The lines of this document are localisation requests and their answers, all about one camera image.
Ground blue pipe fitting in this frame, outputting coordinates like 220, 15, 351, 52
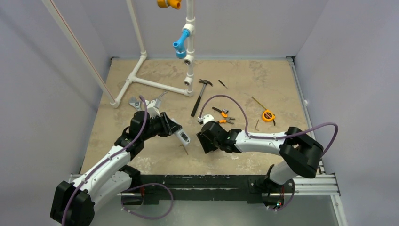
173, 29, 191, 59

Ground orange pipe fitting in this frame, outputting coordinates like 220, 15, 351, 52
157, 0, 181, 10

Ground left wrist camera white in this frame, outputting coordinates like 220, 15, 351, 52
145, 98, 161, 118

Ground brown hex key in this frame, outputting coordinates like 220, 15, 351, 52
179, 145, 189, 155

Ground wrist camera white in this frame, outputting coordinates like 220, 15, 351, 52
145, 98, 161, 118
198, 114, 215, 125

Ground orange tape measure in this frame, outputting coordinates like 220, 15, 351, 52
251, 96, 276, 126

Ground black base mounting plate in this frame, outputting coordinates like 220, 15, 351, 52
120, 165, 296, 207

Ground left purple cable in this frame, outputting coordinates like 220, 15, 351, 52
61, 95, 174, 226

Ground adjustable wrench red handle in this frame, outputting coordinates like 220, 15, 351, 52
128, 97, 142, 111

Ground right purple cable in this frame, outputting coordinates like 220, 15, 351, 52
199, 94, 339, 213

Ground white PVC pipe frame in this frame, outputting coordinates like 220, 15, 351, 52
42, 0, 197, 109

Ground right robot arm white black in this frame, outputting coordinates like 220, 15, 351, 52
197, 121, 324, 192

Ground orange handled pliers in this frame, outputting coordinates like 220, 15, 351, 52
212, 107, 235, 124

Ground black handled hammer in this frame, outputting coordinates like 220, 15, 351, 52
190, 79, 213, 117

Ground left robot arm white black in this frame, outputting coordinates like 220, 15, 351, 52
50, 111, 191, 226

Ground purple cable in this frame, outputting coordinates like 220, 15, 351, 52
61, 95, 174, 226
199, 94, 339, 213

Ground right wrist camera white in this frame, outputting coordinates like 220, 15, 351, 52
198, 114, 215, 125

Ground aluminium rail frame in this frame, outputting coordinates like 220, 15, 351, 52
57, 56, 350, 226

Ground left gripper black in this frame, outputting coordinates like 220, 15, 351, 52
141, 112, 181, 141

